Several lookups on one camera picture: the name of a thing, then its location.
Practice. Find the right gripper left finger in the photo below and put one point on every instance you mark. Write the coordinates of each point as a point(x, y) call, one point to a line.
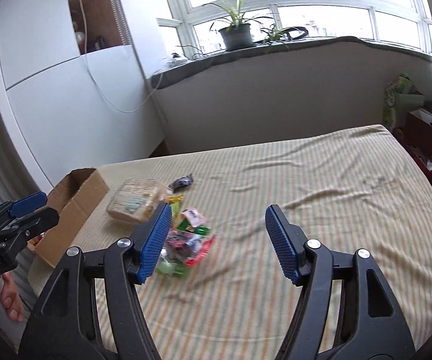
point(64, 322)

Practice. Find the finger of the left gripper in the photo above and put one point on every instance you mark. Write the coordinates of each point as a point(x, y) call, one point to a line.
point(12, 210)
point(22, 229)

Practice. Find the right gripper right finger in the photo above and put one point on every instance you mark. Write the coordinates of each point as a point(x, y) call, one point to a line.
point(370, 322)

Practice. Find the bagged sliced bread loaf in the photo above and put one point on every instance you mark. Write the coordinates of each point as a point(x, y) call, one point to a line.
point(136, 200)

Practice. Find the light green candy packet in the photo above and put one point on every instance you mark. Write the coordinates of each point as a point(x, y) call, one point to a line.
point(176, 268)

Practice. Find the clear red-edged snack bag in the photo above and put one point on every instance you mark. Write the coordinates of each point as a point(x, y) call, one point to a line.
point(186, 248)

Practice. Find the yellow candy wrapper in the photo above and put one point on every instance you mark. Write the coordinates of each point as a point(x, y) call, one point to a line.
point(170, 199)

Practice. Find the dark green candy packet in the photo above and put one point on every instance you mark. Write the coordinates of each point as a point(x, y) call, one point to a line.
point(185, 226)

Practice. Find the small black snack packet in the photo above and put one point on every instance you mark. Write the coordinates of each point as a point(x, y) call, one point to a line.
point(181, 183)

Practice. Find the pink white candy packet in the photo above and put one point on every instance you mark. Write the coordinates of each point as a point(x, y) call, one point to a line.
point(194, 217)

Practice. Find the green jelly cup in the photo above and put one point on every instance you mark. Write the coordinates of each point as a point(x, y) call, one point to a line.
point(176, 209)

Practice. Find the person's left hand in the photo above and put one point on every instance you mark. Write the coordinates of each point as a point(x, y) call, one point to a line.
point(10, 299)

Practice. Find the open cardboard box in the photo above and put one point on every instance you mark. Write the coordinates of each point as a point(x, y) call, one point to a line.
point(74, 198)

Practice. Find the white cabinet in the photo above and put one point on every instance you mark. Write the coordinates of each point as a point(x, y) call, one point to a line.
point(75, 85)

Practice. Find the striped tablecloth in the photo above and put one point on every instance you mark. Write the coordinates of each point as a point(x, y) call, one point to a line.
point(352, 189)

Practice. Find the white power adapter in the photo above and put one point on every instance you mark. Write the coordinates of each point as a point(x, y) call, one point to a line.
point(177, 60)

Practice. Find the green printed bag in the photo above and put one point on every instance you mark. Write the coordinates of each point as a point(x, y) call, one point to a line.
point(400, 97)

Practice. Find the potted spider plant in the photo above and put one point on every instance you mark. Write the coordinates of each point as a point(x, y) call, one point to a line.
point(236, 34)

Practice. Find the small trailing plant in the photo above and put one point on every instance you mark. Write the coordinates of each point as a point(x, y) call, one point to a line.
point(274, 35)

